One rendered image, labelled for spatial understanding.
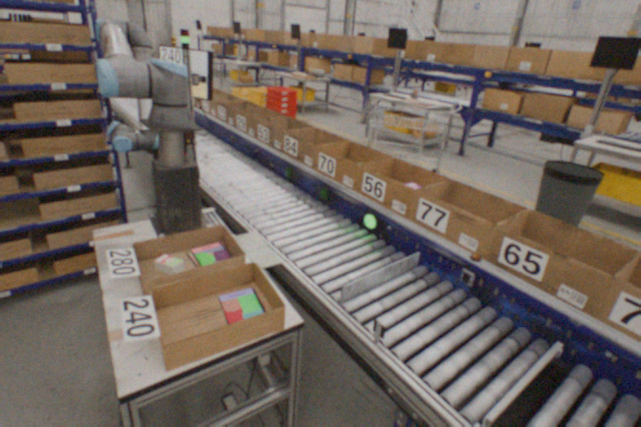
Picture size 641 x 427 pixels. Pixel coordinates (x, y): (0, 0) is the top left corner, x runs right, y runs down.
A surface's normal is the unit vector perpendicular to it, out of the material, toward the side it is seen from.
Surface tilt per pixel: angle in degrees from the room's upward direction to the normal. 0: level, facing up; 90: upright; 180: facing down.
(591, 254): 89
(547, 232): 90
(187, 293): 89
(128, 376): 0
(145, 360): 0
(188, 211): 90
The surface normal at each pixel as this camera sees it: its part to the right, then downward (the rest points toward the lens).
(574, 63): -0.78, 0.18
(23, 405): 0.07, -0.92
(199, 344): 0.50, 0.38
